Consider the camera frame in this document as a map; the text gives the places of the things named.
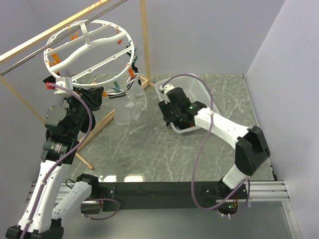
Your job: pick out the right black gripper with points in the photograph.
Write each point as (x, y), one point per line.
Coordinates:
(164, 108)

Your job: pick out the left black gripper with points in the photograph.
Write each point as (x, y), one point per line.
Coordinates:
(92, 96)

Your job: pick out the white round clip hanger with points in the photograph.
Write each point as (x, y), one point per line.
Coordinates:
(92, 55)

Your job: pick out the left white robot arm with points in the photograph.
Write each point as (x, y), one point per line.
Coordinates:
(43, 218)

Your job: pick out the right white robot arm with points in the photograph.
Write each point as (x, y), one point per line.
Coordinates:
(251, 148)

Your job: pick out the white plastic mesh basket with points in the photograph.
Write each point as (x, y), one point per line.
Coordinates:
(195, 91)

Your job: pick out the white striped hanging sock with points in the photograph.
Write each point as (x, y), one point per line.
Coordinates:
(120, 103)

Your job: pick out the black striped sock at left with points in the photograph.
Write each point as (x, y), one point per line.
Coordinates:
(49, 80)

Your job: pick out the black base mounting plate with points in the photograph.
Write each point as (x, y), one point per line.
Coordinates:
(162, 195)

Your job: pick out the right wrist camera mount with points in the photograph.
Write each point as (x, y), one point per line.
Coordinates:
(164, 89)

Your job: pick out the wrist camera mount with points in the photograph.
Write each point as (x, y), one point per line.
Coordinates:
(62, 86)
(164, 89)

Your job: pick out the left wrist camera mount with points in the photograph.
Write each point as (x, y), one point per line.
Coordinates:
(62, 86)

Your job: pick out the wooden rack frame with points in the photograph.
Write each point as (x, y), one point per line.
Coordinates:
(24, 46)

